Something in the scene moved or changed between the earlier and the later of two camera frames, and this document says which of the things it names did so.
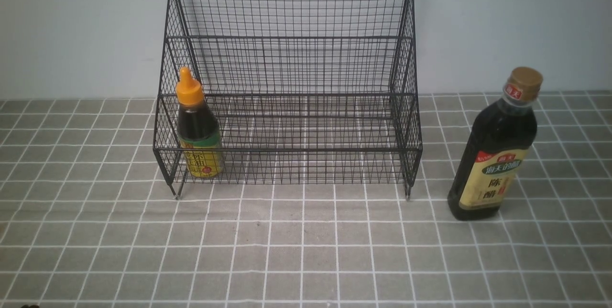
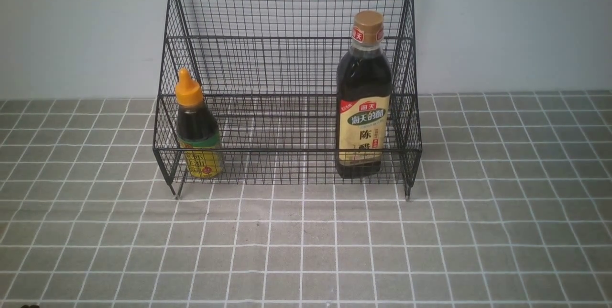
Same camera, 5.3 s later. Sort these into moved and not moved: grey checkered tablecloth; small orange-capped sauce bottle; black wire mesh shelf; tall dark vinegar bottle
Moved: tall dark vinegar bottle
Not moved: black wire mesh shelf; small orange-capped sauce bottle; grey checkered tablecloth
